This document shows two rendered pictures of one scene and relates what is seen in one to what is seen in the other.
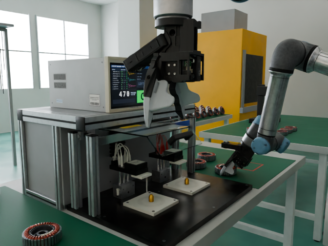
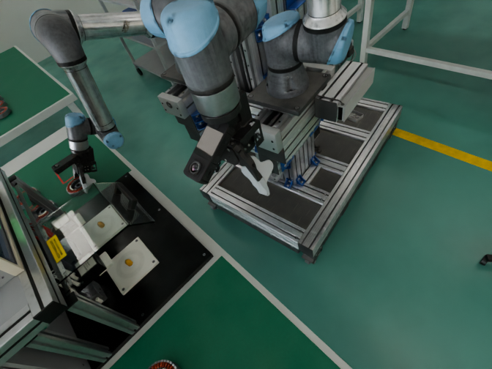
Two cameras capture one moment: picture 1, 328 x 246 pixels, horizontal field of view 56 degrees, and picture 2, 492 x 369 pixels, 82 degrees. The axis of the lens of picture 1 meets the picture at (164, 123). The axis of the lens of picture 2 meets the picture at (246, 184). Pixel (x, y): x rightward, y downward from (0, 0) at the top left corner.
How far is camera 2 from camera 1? 0.69 m
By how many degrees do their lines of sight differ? 69
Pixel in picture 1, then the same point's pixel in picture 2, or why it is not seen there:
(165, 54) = (244, 138)
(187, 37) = (245, 110)
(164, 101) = (268, 168)
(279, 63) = (72, 53)
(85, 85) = not seen: outside the picture
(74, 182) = (89, 348)
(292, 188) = not seen: hidden behind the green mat
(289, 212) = not seen: hidden behind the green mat
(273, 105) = (97, 99)
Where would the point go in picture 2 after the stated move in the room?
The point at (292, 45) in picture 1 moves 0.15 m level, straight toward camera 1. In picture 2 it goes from (62, 25) to (90, 25)
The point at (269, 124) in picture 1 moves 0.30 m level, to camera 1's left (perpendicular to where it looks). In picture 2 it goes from (107, 117) to (69, 176)
